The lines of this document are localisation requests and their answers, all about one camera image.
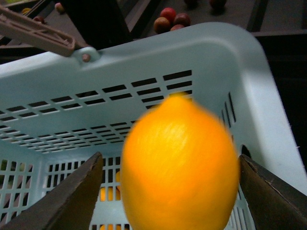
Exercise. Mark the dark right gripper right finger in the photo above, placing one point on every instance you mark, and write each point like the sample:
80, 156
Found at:
273, 203

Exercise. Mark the red apple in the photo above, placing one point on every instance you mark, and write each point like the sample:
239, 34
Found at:
168, 13

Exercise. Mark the brown basket handle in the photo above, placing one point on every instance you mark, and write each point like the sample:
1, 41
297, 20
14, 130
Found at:
26, 30

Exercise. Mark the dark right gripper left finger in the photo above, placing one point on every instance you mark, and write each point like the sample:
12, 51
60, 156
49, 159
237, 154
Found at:
69, 206

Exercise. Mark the yellow lemon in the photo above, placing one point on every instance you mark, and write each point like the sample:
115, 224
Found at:
179, 169

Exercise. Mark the light blue plastic basket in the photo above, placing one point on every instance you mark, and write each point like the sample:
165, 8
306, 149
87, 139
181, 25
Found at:
56, 112

